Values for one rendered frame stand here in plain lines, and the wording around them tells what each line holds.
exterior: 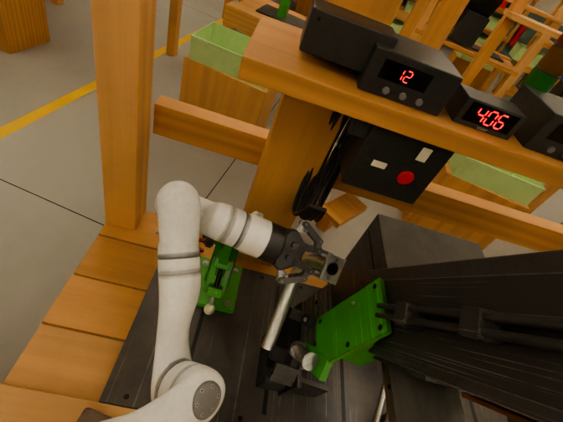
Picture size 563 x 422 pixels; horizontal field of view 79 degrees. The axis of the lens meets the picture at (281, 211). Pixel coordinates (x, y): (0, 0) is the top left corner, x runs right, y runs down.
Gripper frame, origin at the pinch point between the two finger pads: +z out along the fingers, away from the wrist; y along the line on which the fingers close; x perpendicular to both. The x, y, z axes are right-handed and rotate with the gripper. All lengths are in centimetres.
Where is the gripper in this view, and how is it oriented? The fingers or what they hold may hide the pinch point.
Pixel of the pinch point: (323, 264)
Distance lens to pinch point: 71.4
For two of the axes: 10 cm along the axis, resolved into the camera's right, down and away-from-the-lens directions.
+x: -3.2, -0.9, 9.4
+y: 4.0, -9.2, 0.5
